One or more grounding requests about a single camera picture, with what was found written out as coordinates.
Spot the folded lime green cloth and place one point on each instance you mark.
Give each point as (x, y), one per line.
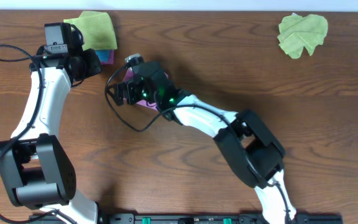
(97, 30)

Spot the purple microfiber cloth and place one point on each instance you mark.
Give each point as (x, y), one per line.
(146, 104)

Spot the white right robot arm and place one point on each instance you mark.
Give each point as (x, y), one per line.
(250, 149)

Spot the folded purple cloth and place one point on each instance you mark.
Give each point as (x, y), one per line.
(110, 59)

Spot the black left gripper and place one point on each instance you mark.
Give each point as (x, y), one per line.
(96, 65)

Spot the folded blue cloth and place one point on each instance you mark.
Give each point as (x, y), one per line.
(103, 55)

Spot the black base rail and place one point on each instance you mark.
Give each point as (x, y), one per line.
(247, 218)

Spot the crumpled lime green cloth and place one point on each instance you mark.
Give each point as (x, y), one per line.
(298, 33)

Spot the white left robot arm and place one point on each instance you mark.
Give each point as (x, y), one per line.
(35, 170)

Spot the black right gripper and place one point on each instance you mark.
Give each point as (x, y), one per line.
(118, 93)

